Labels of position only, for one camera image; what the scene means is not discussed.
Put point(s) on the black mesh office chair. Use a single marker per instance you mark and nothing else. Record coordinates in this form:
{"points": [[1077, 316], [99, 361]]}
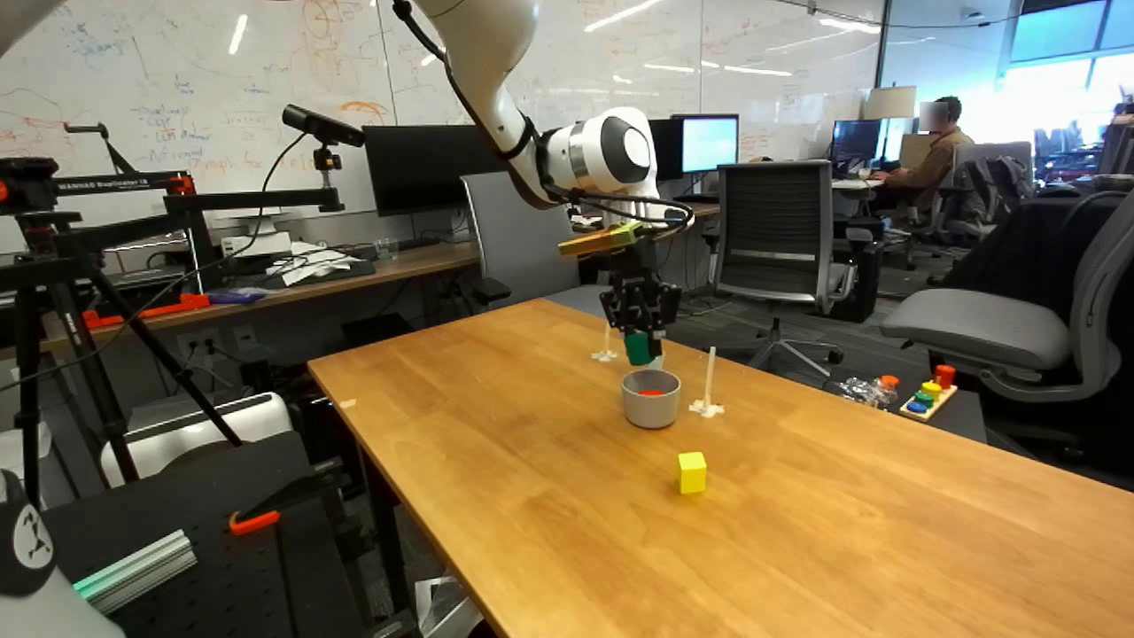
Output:
{"points": [[775, 224]]}

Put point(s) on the white papers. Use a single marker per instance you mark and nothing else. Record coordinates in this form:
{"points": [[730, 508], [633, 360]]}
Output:
{"points": [[309, 268]]}

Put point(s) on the long wooden desk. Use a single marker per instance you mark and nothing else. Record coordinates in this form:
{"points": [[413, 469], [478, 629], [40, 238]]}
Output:
{"points": [[392, 271]]}

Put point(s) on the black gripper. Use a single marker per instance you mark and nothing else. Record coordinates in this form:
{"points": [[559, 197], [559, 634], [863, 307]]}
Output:
{"points": [[640, 271]]}

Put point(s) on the grey upholstered office chair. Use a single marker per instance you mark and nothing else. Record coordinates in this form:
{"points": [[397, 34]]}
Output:
{"points": [[509, 248]]}

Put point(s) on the grey mug cup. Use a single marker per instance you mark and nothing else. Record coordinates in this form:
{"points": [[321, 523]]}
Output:
{"points": [[652, 413]]}

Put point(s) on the dark distant office chair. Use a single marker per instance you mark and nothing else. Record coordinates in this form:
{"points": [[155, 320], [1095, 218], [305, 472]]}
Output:
{"points": [[986, 183]]}

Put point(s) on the beige lamp shade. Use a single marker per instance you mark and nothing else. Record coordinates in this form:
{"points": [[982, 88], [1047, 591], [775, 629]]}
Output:
{"points": [[887, 102]]}

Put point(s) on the shiny metal cylinder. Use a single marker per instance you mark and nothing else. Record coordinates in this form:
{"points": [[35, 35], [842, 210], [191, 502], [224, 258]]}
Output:
{"points": [[136, 569]]}

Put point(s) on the large black case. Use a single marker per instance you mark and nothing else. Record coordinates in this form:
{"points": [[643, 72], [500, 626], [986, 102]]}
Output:
{"points": [[236, 590]]}

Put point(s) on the small distant monitor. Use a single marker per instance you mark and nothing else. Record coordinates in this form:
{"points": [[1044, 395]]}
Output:
{"points": [[853, 147]]}

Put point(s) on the yellow cube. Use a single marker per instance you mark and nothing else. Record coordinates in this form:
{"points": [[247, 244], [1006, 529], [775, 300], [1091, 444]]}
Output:
{"points": [[693, 472]]}

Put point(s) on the black tripod with boom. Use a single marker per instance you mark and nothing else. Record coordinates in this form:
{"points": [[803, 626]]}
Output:
{"points": [[26, 271]]}

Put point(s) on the orange clamp bar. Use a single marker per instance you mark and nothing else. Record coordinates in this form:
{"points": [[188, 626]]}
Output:
{"points": [[165, 309]]}

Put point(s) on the black camera on boom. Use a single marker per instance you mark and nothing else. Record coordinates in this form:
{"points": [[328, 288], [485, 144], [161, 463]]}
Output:
{"points": [[321, 120]]}

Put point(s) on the white plastic housing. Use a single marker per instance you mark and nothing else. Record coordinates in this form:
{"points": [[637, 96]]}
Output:
{"points": [[179, 436]]}

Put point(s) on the light grey cushioned office chair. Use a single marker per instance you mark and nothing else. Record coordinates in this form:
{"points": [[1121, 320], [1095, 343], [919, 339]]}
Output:
{"points": [[976, 324]]}

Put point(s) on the clear plastic stick stand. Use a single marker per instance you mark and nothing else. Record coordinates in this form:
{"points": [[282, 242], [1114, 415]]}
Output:
{"points": [[708, 410], [602, 356]]}

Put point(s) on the black cap white logo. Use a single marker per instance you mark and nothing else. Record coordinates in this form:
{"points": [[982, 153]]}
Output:
{"points": [[22, 543]]}

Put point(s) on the seated person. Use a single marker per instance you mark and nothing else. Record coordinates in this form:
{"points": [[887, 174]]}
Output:
{"points": [[941, 159]]}

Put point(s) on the large black monitor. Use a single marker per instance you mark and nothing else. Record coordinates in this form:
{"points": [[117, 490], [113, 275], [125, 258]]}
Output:
{"points": [[413, 172]]}

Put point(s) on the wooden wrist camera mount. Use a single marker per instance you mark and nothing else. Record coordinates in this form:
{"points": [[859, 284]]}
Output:
{"points": [[588, 242]]}

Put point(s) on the clear plastic bag toy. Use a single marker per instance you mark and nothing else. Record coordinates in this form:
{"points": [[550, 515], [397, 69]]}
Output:
{"points": [[872, 389]]}

